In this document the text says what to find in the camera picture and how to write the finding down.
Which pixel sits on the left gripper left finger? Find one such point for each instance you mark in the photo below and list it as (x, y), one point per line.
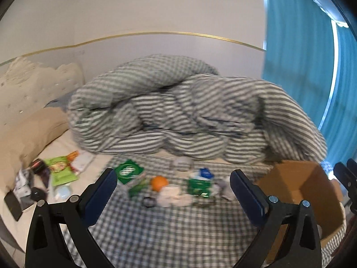
(46, 246)

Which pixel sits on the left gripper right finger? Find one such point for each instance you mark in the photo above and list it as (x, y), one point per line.
(300, 246)

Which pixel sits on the black phone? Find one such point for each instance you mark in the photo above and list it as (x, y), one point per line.
(13, 205)

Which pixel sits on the brown cardboard box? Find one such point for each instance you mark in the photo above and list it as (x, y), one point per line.
(295, 181)

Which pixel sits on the light blue earbuds case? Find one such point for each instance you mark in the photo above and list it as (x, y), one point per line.
(62, 193)

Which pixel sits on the black white printed packet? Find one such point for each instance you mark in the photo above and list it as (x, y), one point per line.
(22, 189)

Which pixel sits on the green snack bag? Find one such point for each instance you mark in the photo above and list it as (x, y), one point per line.
(60, 170)

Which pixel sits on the orange small packet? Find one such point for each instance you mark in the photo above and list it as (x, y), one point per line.
(71, 156)

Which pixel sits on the white power bank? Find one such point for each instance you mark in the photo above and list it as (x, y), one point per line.
(81, 162)

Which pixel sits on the beige pillow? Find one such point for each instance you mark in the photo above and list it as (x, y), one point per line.
(26, 140)

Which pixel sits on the green white packet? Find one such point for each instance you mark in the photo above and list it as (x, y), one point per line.
(128, 171)

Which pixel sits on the green crumpled wrapper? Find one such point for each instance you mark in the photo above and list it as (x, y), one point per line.
(201, 188)

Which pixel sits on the blue white small packet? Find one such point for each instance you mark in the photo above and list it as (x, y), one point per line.
(203, 174)

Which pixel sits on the orange fruit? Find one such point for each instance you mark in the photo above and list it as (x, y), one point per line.
(158, 182)

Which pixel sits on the blue curtain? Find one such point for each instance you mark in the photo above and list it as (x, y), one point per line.
(313, 58)

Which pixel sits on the grey checked bed sheet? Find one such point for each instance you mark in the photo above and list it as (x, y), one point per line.
(131, 235)

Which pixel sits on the white tape roll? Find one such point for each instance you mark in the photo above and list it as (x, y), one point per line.
(182, 164)

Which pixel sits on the cream tufted headboard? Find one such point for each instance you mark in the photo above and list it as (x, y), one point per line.
(28, 86)

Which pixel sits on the grey checked duvet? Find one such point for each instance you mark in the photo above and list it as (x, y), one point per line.
(184, 106)

